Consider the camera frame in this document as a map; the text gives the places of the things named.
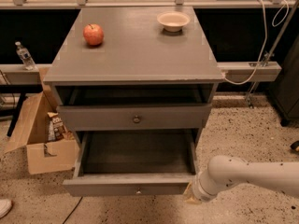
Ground red apple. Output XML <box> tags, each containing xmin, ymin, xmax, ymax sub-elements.
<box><xmin>83</xmin><ymin>23</ymin><xmax>104</xmax><ymax>46</ymax></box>

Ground beige bowl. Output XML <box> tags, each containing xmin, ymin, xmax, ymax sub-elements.
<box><xmin>157</xmin><ymin>11</ymin><xmax>191</xmax><ymax>33</ymax></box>

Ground open cardboard box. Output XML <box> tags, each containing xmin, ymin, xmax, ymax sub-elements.
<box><xmin>5</xmin><ymin>68</ymin><xmax>79</xmax><ymax>175</ymax></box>

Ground dark grey side cabinet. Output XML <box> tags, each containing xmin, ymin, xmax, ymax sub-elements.
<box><xmin>269</xmin><ymin>36</ymin><xmax>299</xmax><ymax>126</ymax></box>

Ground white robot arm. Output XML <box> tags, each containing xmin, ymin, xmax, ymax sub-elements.
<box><xmin>183</xmin><ymin>156</ymin><xmax>299</xmax><ymax>204</ymax></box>

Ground grey top drawer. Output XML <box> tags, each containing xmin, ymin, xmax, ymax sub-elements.
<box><xmin>56</xmin><ymin>87</ymin><xmax>213</xmax><ymax>133</ymax></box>

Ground white shoe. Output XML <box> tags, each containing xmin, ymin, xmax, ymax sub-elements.
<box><xmin>0</xmin><ymin>199</ymin><xmax>13</xmax><ymax>218</ymax></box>

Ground black floor cable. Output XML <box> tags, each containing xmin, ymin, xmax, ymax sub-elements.
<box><xmin>61</xmin><ymin>196</ymin><xmax>84</xmax><ymax>224</ymax></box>

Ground grey drawer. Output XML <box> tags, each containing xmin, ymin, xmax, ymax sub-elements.
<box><xmin>56</xmin><ymin>87</ymin><xmax>213</xmax><ymax>133</ymax></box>
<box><xmin>64</xmin><ymin>130</ymin><xmax>198</xmax><ymax>197</ymax></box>

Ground grey wooden drawer cabinet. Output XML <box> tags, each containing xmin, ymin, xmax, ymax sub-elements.
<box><xmin>45</xmin><ymin>7</ymin><xmax>222</xmax><ymax>139</ymax></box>

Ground clear plastic water bottle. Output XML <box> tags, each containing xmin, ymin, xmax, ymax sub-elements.
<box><xmin>15</xmin><ymin>41</ymin><xmax>36</xmax><ymax>70</ymax></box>

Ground brown snack bag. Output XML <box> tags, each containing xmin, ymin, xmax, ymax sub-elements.
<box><xmin>48</xmin><ymin>112</ymin><xmax>66</xmax><ymax>141</ymax></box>

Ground metal stand pole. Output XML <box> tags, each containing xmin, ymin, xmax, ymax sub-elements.
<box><xmin>245</xmin><ymin>0</ymin><xmax>299</xmax><ymax>108</ymax></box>

